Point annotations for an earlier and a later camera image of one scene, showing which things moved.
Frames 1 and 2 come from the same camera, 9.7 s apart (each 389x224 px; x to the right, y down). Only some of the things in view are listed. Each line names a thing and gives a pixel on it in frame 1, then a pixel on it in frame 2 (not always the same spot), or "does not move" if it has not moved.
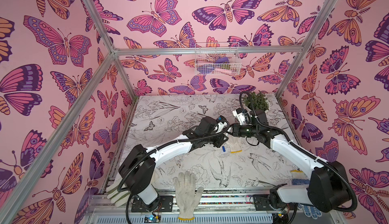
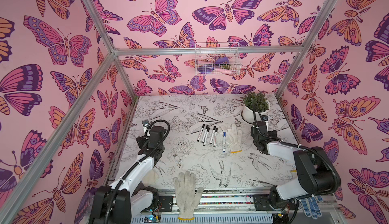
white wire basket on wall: x=217 y=59 does not move
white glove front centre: x=187 y=198 does not move
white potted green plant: x=260 y=101 does not move
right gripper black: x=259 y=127 -> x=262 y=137
